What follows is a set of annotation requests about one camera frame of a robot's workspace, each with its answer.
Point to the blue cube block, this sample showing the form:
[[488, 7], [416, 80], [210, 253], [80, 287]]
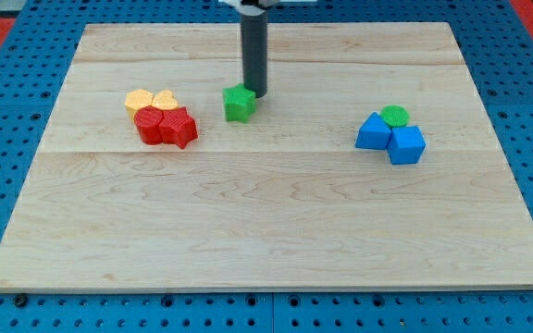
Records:
[[406, 145]]

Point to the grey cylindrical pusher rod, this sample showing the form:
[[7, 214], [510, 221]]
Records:
[[253, 26]]

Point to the green cylinder block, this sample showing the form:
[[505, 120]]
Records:
[[395, 116]]

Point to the yellow pentagon block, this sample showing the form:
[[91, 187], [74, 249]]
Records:
[[136, 100]]

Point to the red cylinder block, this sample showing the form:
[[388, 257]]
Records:
[[147, 121]]

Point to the red star block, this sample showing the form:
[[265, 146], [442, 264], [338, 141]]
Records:
[[178, 127]]

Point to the green star block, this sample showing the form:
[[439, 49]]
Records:
[[239, 103]]

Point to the blue triangle block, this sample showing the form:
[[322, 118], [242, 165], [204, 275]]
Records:
[[374, 133]]

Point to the light wooden board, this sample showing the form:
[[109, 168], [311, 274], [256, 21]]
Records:
[[284, 202]]

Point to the yellow heart block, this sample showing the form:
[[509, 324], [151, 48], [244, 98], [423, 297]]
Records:
[[165, 100]]

